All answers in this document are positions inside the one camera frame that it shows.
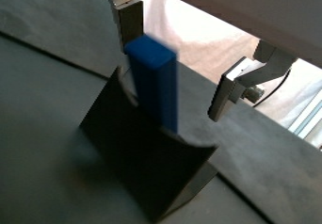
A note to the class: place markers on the black curved fixture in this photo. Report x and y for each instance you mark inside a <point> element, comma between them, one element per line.
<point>162,169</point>

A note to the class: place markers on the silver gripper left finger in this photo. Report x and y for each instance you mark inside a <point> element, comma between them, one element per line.
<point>129,19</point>

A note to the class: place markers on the dark blue rectangular block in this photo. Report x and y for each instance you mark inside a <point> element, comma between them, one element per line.
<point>154,66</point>

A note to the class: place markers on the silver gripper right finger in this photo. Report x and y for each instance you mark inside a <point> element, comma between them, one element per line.
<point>241,80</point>

